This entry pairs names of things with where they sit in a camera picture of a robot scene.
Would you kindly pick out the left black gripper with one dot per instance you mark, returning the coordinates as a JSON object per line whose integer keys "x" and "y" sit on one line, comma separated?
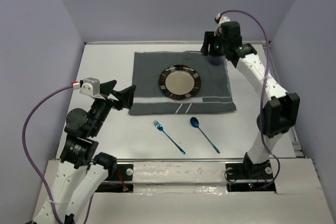
{"x": 126, "y": 96}

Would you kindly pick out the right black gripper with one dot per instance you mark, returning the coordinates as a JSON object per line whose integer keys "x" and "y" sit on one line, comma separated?
{"x": 209, "y": 38}

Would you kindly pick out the purple ceramic mug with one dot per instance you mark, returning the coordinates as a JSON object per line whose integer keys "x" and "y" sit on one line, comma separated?
{"x": 216, "y": 60}

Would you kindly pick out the blue metal fork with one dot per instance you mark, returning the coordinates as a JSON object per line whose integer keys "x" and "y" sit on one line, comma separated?
{"x": 161, "y": 129}

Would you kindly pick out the dark rimmed dinner plate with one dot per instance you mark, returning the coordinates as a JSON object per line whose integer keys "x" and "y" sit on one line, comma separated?
{"x": 180, "y": 82}

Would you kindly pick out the grey striped cloth placemat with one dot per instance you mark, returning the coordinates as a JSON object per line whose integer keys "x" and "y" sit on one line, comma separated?
{"x": 214, "y": 97}

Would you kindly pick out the blue metal spoon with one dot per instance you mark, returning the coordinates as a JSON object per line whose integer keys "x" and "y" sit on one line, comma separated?
{"x": 195, "y": 123}

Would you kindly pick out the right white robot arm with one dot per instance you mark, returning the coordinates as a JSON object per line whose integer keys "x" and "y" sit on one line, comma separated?
{"x": 279, "y": 108}

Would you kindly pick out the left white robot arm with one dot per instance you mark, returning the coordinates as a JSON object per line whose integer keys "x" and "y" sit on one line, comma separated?
{"x": 81, "y": 170}

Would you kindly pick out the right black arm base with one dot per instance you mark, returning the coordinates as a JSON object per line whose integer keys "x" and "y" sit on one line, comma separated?
{"x": 239, "y": 180}

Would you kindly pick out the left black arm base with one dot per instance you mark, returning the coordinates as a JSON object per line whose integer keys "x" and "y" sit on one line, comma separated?
{"x": 120, "y": 181}

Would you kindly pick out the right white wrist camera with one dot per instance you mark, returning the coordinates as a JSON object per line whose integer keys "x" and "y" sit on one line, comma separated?
{"x": 219, "y": 20}

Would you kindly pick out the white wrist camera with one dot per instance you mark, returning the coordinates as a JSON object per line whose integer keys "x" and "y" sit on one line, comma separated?
{"x": 88, "y": 86}
{"x": 219, "y": 20}

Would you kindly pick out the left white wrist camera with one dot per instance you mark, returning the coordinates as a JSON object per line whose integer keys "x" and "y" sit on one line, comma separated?
{"x": 88, "y": 86}

